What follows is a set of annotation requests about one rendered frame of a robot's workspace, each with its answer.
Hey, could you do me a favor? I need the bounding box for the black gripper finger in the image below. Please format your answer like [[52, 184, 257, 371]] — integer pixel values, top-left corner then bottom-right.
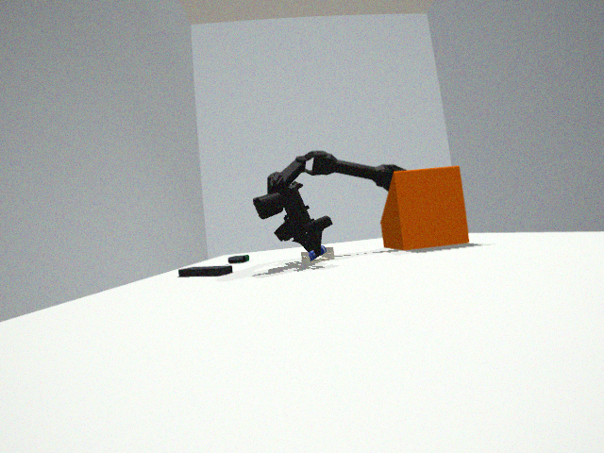
[[303, 230, 323, 257], [293, 234, 313, 252]]

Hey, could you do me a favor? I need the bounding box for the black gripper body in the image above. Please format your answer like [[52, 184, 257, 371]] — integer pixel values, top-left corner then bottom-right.
[[284, 203, 333, 242]]

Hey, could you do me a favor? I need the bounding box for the blue cylindrical battery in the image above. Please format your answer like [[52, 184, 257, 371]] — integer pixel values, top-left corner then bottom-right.
[[309, 245, 327, 260]]

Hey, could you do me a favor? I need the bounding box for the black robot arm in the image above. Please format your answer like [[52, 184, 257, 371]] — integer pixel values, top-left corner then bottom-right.
[[253, 150, 408, 242]]

